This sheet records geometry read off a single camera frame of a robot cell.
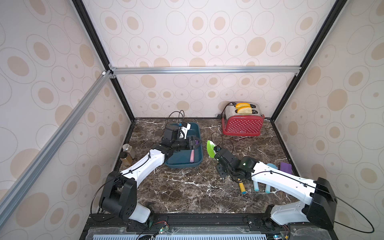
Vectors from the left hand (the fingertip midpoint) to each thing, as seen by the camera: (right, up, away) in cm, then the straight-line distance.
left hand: (202, 141), depth 79 cm
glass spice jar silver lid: (-45, -5, +12) cm, 47 cm away
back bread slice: (+26, +23, +21) cm, 41 cm away
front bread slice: (+29, +19, +18) cm, 39 cm away
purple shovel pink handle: (+53, -17, +13) cm, 57 cm away
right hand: (+9, -14, +1) cm, 17 cm away
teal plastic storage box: (-12, -12, +13) cm, 22 cm away
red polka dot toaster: (+23, +10, +21) cm, 32 cm away
